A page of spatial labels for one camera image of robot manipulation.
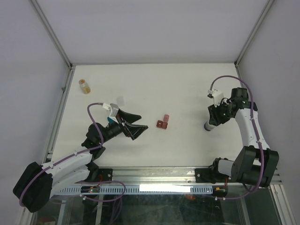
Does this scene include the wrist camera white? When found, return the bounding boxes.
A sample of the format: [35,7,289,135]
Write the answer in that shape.
[102,103,119,120]
[207,89,224,106]

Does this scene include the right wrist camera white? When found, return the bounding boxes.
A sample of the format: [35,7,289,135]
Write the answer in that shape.
[207,89,224,106]

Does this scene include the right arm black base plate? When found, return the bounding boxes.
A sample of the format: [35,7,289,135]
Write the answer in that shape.
[195,168,233,184]

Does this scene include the white pill bottle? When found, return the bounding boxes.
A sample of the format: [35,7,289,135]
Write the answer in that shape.
[203,121,215,132]

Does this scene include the aluminium frame post left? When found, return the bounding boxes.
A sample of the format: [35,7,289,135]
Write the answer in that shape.
[29,0,73,69]

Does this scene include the grey slotted cable duct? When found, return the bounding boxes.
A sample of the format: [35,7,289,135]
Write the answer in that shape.
[55,184,213,195]

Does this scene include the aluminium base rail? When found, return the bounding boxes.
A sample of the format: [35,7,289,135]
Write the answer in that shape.
[29,165,282,187]

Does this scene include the aluminium frame post right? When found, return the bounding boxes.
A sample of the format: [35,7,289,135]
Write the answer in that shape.
[234,0,275,68]

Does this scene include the aluminium frame post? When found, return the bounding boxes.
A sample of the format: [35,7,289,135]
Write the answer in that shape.
[234,0,275,68]
[29,0,73,69]

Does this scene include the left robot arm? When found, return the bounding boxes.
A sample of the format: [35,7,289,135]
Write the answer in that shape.
[13,104,148,213]

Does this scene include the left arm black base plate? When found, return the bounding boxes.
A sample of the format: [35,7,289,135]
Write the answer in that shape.
[77,167,113,183]

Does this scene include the teal pill box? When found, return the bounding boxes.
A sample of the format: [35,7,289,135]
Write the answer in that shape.
[107,117,115,124]

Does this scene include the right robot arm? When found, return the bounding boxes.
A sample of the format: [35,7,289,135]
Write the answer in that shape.
[204,88,279,188]

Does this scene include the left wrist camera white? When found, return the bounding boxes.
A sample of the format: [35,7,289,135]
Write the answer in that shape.
[102,103,119,120]

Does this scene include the small glass vial orange pills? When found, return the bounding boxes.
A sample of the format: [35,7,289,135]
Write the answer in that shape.
[79,79,91,94]

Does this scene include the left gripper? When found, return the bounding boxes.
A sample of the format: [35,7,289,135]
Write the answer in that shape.
[99,109,148,144]

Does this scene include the clear plastic pill box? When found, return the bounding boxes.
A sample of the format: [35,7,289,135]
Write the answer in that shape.
[116,96,125,107]

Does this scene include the red pill box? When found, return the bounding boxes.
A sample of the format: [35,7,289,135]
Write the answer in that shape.
[156,114,170,129]

